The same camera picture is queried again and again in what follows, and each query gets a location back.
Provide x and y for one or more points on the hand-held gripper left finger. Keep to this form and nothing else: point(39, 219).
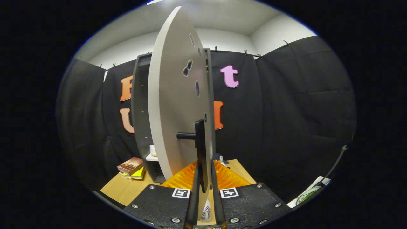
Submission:
point(193, 203)

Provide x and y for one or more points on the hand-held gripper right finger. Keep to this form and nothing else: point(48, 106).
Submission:
point(217, 203)

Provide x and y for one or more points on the grey shoe cabinet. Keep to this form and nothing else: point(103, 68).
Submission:
point(141, 111)

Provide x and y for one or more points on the yellow book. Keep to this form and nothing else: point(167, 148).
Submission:
point(139, 174)

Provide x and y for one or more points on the brown book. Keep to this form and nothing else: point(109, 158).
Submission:
point(130, 164)

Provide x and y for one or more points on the white and green object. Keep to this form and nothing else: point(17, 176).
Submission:
point(306, 194)

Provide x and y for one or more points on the black backdrop cloth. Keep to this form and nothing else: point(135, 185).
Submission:
point(286, 111)

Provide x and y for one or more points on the row of black clips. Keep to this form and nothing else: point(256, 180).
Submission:
point(245, 52)

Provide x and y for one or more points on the large ceiling light panel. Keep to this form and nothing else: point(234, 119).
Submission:
point(154, 2)

